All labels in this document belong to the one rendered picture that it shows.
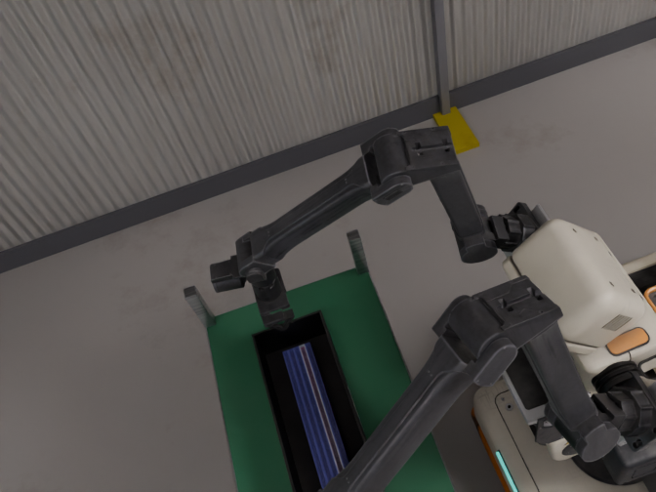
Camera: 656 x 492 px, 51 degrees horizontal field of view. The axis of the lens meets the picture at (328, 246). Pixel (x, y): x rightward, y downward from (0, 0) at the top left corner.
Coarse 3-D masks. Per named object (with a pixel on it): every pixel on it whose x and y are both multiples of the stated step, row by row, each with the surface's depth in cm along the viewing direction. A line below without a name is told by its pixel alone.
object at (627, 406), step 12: (636, 372) 122; (636, 384) 120; (612, 396) 117; (624, 396) 117; (636, 396) 117; (648, 396) 118; (624, 408) 115; (636, 408) 116; (648, 408) 117; (624, 420) 115; (636, 420) 116; (648, 420) 117; (624, 432) 118; (636, 432) 117; (648, 432) 118; (636, 444) 120; (648, 444) 118
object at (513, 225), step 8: (512, 208) 149; (520, 208) 147; (528, 208) 147; (504, 216) 143; (512, 216) 145; (520, 216) 144; (528, 216) 145; (512, 224) 142; (520, 224) 143; (528, 224) 143; (536, 224) 144; (512, 232) 141; (520, 232) 142; (528, 232) 142; (512, 240) 142; (520, 240) 142; (504, 248) 144; (512, 248) 144
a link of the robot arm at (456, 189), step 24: (384, 144) 110; (408, 144) 110; (432, 144) 110; (384, 168) 109; (408, 168) 108; (432, 168) 108; (456, 168) 110; (456, 192) 120; (456, 216) 129; (480, 216) 135; (480, 240) 136
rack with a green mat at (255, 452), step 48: (192, 288) 166; (336, 288) 176; (240, 336) 173; (336, 336) 168; (384, 336) 165; (240, 384) 165; (384, 384) 158; (240, 432) 158; (432, 432) 149; (240, 480) 151; (288, 480) 149; (432, 480) 143
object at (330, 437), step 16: (288, 352) 162; (304, 352) 161; (288, 368) 160; (304, 368) 159; (304, 384) 157; (320, 384) 156; (304, 400) 154; (320, 400) 153; (304, 416) 152; (320, 416) 151; (320, 432) 149; (336, 432) 148; (320, 448) 147; (336, 448) 146; (320, 464) 145; (336, 464) 144; (320, 480) 143
